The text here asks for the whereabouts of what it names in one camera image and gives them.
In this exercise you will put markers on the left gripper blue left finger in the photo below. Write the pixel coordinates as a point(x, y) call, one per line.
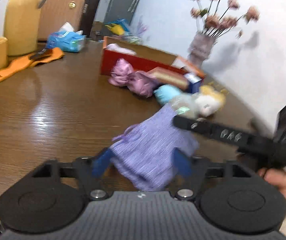
point(101, 162)

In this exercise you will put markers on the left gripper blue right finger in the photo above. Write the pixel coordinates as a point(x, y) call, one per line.
point(182, 163)

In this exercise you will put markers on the purple knitted pouch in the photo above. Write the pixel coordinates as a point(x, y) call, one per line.
point(143, 153)

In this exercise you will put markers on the blue white tissue packet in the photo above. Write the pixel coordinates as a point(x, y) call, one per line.
point(194, 83)

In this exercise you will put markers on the fluffy lavender plush cloth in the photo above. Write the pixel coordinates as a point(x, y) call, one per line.
point(115, 47)

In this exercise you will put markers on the clear plastic wrapped item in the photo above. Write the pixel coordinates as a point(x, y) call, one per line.
point(184, 105)

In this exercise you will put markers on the yellow white plush toy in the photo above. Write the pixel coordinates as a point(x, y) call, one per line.
point(209, 101)

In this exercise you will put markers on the yellow crumbs on table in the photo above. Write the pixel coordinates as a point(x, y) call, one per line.
point(218, 87)

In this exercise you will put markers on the pink gold gift box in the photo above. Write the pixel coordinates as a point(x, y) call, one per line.
point(169, 77)

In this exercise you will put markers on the pink satin cloth bundle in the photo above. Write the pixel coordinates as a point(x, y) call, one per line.
point(138, 82)

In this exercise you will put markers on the orange red cardboard box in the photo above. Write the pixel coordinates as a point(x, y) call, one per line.
point(145, 59)

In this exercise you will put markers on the pinkish ceramic vase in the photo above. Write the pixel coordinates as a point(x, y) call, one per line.
point(200, 49)

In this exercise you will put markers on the blue tissue pack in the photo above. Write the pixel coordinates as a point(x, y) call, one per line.
point(66, 39)

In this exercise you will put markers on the dried pink flower bouquet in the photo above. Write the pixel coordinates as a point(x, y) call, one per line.
point(214, 18)

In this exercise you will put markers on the pink ribbed suitcase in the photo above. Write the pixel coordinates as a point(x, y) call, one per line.
point(55, 13)

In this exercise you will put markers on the yellow thermos jug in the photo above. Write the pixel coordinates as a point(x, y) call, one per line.
point(21, 26)

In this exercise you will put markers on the grey refrigerator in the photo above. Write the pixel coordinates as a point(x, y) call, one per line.
point(119, 12)

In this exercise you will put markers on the cluttered wire rack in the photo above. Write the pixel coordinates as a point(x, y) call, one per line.
point(121, 29)

